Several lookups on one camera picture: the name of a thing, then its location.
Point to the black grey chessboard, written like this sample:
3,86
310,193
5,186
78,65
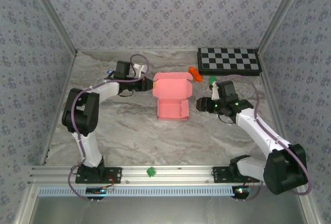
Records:
227,58

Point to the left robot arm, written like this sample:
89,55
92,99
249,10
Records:
80,110

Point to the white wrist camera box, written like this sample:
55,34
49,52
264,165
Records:
139,69
215,92

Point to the blue key tag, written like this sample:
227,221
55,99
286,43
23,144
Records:
110,72

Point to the grey metal panel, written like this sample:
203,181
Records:
165,209

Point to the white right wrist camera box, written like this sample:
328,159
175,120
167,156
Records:
215,92

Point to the green toy brick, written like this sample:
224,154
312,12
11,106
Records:
212,79

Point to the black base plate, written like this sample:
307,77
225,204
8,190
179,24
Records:
116,175
219,176

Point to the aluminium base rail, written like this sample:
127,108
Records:
181,175

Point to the aluminium frame post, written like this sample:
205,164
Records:
282,14

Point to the aluminium side rail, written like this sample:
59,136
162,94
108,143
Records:
278,99
60,120

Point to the right circuit board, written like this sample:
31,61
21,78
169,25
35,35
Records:
240,191

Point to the orange toy brick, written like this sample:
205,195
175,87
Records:
197,75

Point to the left circuit board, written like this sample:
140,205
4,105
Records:
97,190

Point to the green block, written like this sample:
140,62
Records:
151,171

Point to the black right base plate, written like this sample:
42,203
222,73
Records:
219,176

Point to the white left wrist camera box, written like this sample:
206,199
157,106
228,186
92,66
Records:
139,69

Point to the circuit board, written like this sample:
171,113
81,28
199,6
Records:
240,191
97,190

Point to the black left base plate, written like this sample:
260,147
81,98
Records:
116,175

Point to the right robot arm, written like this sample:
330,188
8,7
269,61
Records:
284,172

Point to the pink paper box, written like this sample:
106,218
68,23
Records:
170,87

